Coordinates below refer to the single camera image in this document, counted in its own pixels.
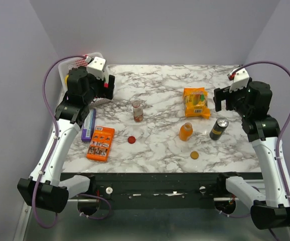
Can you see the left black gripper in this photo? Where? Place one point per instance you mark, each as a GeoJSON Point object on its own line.
{"type": "Point", "coordinates": [107, 92]}

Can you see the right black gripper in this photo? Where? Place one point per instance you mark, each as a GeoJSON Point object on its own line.
{"type": "Point", "coordinates": [220, 94]}

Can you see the clear milk bottle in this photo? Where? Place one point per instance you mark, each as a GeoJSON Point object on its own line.
{"type": "Point", "coordinates": [137, 111]}

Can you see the orange juice bottle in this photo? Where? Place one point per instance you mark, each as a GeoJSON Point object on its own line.
{"type": "Point", "coordinates": [185, 132]}

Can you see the red bottle cap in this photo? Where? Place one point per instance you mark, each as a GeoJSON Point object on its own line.
{"type": "Point", "coordinates": [131, 139]}

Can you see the orange bottle cap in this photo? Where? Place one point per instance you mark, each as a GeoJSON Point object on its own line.
{"type": "Point", "coordinates": [194, 155]}

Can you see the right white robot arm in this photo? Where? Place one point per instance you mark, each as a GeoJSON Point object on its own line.
{"type": "Point", "coordinates": [271, 209]}

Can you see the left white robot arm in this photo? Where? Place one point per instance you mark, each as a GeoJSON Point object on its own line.
{"type": "Point", "coordinates": [44, 189]}

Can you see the orange snack bag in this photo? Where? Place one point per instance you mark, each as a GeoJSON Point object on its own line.
{"type": "Point", "coordinates": [195, 102]}

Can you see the black drink can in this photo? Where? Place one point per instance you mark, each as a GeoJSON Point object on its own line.
{"type": "Point", "coordinates": [219, 128]}

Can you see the yellow lemon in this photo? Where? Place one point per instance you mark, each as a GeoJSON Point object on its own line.
{"type": "Point", "coordinates": [65, 80]}

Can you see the purple flat box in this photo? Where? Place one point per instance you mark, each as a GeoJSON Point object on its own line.
{"type": "Point", "coordinates": [88, 126]}

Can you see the orange snack box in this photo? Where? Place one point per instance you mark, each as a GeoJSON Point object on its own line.
{"type": "Point", "coordinates": [100, 144]}

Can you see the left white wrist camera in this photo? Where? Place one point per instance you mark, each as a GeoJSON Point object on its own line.
{"type": "Point", "coordinates": [97, 67]}

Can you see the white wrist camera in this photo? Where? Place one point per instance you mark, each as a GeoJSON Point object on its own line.
{"type": "Point", "coordinates": [97, 67]}
{"type": "Point", "coordinates": [240, 79]}

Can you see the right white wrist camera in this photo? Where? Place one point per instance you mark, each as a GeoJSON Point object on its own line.
{"type": "Point", "coordinates": [240, 79]}

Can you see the black mounting rail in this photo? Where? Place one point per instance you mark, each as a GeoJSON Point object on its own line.
{"type": "Point", "coordinates": [153, 190]}

